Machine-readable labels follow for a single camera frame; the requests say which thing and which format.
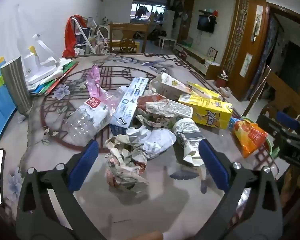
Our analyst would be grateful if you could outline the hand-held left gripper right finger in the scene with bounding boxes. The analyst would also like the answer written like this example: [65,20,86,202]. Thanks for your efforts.
[190,139,283,240]

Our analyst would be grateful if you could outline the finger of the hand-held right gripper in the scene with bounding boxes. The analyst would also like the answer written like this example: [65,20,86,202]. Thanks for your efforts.
[276,111,300,140]
[256,115,300,169]

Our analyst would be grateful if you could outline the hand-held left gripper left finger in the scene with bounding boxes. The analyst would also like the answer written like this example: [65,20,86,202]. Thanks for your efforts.
[16,139,108,240]

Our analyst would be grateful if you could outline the red bin green rim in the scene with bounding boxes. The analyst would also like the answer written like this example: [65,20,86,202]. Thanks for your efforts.
[236,116,280,159]

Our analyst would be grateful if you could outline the orange snack bag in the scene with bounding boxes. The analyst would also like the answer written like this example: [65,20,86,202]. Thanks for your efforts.
[231,119,268,158]

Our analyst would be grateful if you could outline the silver bag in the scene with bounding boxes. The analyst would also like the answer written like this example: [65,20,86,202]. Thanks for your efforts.
[172,118,206,167]

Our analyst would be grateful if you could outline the newspaper ball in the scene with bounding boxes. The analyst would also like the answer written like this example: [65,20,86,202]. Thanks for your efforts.
[104,134,150,193]

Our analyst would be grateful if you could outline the crushed clear plastic bottle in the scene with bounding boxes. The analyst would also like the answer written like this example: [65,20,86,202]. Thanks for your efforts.
[64,86,127,147]

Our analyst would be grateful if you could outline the blue white wrapper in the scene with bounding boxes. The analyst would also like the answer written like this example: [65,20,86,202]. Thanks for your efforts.
[228,117,241,132]

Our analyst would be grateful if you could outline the large yellow drink carton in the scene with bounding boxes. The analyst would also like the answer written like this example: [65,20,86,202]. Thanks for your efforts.
[178,94,233,130]

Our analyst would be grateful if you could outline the blue white toothpaste box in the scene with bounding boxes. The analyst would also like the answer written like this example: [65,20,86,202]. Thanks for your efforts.
[109,77,149,137]

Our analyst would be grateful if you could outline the pink plastic bag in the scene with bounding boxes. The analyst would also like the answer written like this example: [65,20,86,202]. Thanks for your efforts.
[86,64,108,103]

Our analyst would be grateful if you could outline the white carton yellow emblem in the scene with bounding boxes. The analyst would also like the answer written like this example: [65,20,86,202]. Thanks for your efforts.
[150,72,190,100]

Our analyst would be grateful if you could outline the person's left hand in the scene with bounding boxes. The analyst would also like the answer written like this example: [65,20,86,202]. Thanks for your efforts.
[140,232,164,240]

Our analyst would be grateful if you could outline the wooden chair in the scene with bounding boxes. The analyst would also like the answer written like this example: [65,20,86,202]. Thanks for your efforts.
[242,65,300,130]

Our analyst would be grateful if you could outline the hanging picture panel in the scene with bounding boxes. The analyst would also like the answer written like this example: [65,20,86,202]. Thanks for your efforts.
[240,53,253,77]
[251,5,263,42]

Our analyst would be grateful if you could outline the red flower pot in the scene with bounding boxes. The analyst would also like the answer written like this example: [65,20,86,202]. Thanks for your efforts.
[216,70,229,88]

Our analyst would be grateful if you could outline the stack of books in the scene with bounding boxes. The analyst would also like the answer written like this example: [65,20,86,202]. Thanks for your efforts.
[25,57,80,96]

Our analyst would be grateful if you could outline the wooden lattice partition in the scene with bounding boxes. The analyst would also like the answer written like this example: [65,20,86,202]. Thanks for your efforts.
[220,0,270,100]

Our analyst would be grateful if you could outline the blue folder green tabs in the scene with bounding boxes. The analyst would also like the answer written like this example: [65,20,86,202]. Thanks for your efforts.
[0,56,17,142]

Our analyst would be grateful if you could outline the framed picture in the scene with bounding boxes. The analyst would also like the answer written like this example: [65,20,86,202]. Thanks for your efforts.
[206,47,218,60]

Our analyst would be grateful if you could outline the ribbed metal tumbler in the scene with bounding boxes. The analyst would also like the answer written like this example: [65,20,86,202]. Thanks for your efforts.
[0,57,32,114]

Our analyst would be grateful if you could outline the low television cabinet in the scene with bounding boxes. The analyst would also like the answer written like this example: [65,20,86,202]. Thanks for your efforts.
[174,44,222,74]

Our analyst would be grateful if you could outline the white desk lamp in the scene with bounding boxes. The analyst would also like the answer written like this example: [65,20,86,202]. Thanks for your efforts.
[21,33,62,77]

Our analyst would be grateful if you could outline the red cloth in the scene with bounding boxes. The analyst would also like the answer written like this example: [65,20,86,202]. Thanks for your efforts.
[62,15,87,57]

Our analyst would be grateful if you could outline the white metal rack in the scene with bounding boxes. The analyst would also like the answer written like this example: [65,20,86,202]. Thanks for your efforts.
[90,25,109,54]

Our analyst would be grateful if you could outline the white stool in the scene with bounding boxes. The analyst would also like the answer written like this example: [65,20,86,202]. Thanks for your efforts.
[158,35,178,50]

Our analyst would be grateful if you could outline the white stepladder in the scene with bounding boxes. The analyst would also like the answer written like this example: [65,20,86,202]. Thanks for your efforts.
[71,15,97,54]

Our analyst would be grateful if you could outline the white bead string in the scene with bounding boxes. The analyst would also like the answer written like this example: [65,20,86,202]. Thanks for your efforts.
[247,66,271,105]

